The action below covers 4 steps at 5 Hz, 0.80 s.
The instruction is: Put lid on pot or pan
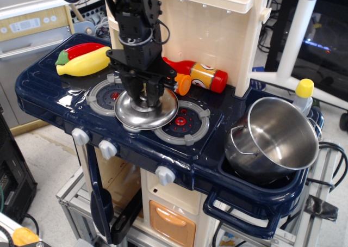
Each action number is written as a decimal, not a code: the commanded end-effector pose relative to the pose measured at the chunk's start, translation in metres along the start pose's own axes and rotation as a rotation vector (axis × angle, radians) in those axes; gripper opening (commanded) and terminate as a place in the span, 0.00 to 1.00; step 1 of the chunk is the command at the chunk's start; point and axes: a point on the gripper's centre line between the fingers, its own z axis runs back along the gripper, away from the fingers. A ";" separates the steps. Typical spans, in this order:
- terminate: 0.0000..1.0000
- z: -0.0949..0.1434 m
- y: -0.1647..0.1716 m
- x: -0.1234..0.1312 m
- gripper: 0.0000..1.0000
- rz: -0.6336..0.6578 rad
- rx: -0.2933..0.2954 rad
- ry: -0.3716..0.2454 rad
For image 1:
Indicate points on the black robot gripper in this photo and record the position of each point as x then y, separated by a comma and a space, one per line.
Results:
140, 63

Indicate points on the steel pot lid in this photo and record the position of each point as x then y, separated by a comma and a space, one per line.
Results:
136, 114

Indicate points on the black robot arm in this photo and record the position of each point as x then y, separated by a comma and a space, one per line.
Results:
141, 13

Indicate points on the stainless steel pot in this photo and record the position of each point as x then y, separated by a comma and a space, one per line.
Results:
272, 139

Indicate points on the orange toy carrot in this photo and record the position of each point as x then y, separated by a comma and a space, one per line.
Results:
183, 84

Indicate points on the left grey stove burner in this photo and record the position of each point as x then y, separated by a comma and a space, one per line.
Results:
102, 97

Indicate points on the grey stove burner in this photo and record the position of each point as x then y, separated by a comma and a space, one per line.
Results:
189, 126
102, 97

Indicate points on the yellow toy banana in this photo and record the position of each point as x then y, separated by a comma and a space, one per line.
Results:
86, 64

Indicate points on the right grey stove burner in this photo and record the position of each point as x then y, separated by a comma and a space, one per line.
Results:
189, 126

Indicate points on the red toy ketchup bottle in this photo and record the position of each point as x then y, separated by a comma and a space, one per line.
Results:
201, 75

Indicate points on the middle grey stove knob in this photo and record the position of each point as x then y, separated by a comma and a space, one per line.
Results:
107, 149

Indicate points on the grey stove knob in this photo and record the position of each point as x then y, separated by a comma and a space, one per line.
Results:
165, 175
107, 149
80, 137

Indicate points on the navy toy kitchen counter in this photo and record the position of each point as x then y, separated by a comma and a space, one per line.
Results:
62, 102

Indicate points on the left grey stove knob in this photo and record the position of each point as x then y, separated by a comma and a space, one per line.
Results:
80, 137

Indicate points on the red toy chili pepper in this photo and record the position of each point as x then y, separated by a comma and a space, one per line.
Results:
75, 51

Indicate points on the right grey stove knob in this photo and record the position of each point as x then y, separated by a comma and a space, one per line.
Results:
165, 175

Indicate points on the cream toy kitchen hutch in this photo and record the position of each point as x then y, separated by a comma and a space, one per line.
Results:
218, 33

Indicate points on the navy hanging toy spoon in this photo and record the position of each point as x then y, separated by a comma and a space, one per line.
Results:
101, 202

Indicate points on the beige appliance with display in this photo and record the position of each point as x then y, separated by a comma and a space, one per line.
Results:
29, 30

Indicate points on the orange toy drawer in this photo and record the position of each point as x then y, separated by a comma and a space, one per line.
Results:
172, 225

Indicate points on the black toy oven door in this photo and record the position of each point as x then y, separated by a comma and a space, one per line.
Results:
126, 219

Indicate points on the yellow capped clear bottle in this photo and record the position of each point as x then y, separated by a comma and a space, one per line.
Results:
303, 96

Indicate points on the black computer case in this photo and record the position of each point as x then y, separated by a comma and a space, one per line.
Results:
18, 187

